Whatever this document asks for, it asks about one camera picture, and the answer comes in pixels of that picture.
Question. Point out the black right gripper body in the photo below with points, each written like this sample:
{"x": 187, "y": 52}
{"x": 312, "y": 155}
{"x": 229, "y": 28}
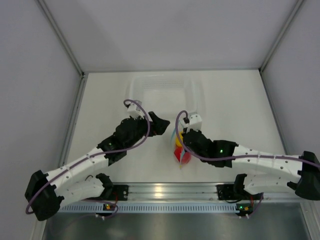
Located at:
{"x": 185, "y": 130}

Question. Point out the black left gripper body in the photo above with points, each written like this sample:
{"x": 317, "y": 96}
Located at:
{"x": 142, "y": 129}

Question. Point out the clear zip top bag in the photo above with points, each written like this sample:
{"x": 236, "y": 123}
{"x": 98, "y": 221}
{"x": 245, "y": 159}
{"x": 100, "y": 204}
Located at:
{"x": 172, "y": 142}

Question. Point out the red fake apple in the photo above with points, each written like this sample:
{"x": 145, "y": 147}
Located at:
{"x": 181, "y": 156}

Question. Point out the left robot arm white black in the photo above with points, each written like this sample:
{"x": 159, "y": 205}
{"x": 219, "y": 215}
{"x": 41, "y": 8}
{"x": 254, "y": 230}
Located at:
{"x": 79, "y": 180}

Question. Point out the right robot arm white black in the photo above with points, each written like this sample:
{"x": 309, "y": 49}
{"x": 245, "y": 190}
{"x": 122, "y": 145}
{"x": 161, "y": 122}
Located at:
{"x": 258, "y": 172}

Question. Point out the white perforated plastic basket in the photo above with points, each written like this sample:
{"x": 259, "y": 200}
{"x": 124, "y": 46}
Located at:
{"x": 165, "y": 94}

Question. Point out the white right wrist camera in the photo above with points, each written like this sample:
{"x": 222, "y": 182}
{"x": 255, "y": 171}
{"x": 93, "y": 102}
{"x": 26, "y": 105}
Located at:
{"x": 193, "y": 122}

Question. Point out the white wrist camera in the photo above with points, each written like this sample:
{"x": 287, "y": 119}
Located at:
{"x": 193, "y": 122}
{"x": 133, "y": 110}

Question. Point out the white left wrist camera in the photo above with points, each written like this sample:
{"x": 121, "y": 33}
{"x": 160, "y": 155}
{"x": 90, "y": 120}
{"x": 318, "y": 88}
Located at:
{"x": 133, "y": 110}

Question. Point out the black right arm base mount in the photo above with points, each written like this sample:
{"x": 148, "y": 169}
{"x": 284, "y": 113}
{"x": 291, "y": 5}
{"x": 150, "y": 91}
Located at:
{"x": 226, "y": 193}

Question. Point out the aluminium mounting rail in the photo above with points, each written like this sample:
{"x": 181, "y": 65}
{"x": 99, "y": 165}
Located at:
{"x": 168, "y": 192}

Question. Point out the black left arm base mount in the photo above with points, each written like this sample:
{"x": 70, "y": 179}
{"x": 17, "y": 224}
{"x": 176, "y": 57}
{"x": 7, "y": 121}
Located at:
{"x": 118, "y": 192}

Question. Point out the white slotted cable duct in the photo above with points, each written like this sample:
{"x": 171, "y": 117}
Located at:
{"x": 133, "y": 208}

